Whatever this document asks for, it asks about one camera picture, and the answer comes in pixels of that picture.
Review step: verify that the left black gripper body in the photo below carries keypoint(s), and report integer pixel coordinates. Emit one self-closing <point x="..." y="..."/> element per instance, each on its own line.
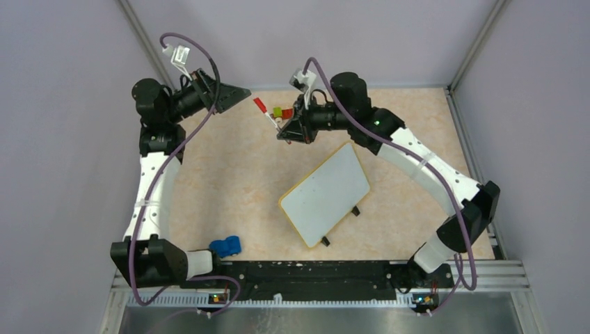
<point x="203" y="84"/>

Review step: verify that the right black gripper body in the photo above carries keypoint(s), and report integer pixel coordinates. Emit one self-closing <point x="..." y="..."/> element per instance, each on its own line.
<point x="309" y="121"/>

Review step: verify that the red white marker pen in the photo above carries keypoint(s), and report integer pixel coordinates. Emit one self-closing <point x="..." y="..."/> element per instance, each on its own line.
<point x="265" y="111"/>

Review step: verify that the white whiteboard yellow edge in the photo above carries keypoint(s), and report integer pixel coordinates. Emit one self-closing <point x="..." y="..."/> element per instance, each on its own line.
<point x="326" y="195"/>

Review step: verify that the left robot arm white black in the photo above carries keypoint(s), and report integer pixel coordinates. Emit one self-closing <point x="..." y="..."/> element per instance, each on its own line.
<point x="146" y="257"/>

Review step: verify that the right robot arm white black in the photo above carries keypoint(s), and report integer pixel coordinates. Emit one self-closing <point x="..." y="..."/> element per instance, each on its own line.
<point x="471" y="204"/>

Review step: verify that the red green brick toy car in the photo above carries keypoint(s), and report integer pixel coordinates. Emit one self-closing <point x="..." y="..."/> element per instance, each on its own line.
<point x="280" y="115"/>

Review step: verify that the blue toy car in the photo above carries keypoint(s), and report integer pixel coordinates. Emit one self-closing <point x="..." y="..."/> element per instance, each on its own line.
<point x="230" y="246"/>

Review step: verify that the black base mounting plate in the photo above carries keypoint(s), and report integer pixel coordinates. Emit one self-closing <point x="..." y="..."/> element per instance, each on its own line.
<point x="365" y="280"/>

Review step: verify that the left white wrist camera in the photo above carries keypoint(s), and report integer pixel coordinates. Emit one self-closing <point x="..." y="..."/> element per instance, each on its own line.
<point x="178" y="56"/>

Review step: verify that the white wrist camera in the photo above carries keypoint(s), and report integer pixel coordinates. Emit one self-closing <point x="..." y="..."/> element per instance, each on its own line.
<point x="178" y="56"/>
<point x="304" y="82"/>

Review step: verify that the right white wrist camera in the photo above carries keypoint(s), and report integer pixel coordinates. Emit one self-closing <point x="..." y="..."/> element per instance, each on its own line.
<point x="304" y="82"/>

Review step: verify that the aluminium frame rail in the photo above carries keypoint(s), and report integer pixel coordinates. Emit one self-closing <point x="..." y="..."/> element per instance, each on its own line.
<point x="488" y="277"/>

